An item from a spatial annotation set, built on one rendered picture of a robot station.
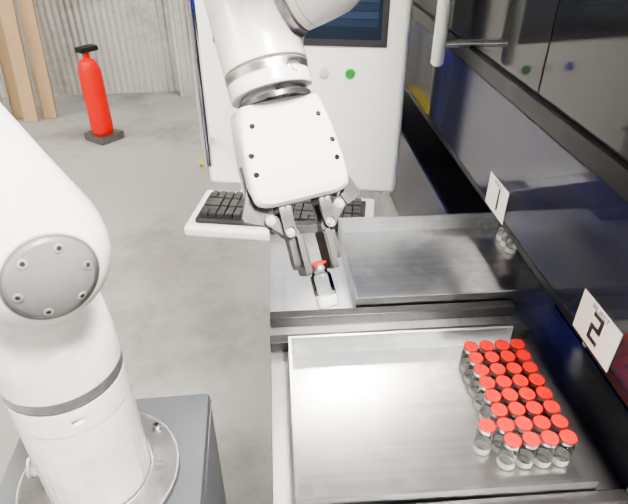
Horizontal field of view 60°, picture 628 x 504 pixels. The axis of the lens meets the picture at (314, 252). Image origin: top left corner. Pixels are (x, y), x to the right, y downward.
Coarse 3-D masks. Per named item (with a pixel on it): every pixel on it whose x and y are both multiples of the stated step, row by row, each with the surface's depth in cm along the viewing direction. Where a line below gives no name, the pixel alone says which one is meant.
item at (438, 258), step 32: (352, 224) 110; (384, 224) 110; (416, 224) 111; (448, 224) 111; (480, 224) 112; (352, 256) 103; (384, 256) 103; (416, 256) 103; (448, 256) 103; (480, 256) 103; (512, 256) 103; (352, 288) 91; (384, 288) 95; (416, 288) 95; (448, 288) 95; (480, 288) 95; (512, 288) 95; (544, 288) 90
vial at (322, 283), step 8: (320, 272) 53; (328, 272) 54; (312, 280) 53; (320, 280) 53; (328, 280) 53; (320, 288) 53; (328, 288) 53; (320, 296) 53; (328, 296) 53; (336, 296) 54; (320, 304) 53; (328, 304) 53; (336, 304) 54
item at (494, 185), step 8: (488, 184) 97; (496, 184) 94; (488, 192) 97; (496, 192) 94; (504, 192) 90; (488, 200) 97; (496, 200) 94; (504, 200) 90; (504, 208) 91; (496, 216) 94
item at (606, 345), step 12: (588, 300) 67; (588, 312) 67; (600, 312) 64; (576, 324) 70; (588, 324) 67; (612, 324) 62; (600, 336) 65; (612, 336) 62; (600, 348) 65; (612, 348) 62; (600, 360) 65
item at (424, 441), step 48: (288, 336) 80; (336, 336) 80; (384, 336) 81; (432, 336) 82; (480, 336) 82; (336, 384) 77; (384, 384) 77; (432, 384) 77; (336, 432) 70; (384, 432) 70; (432, 432) 70; (336, 480) 64; (384, 480) 64; (432, 480) 64; (480, 480) 64; (528, 480) 64; (576, 480) 60
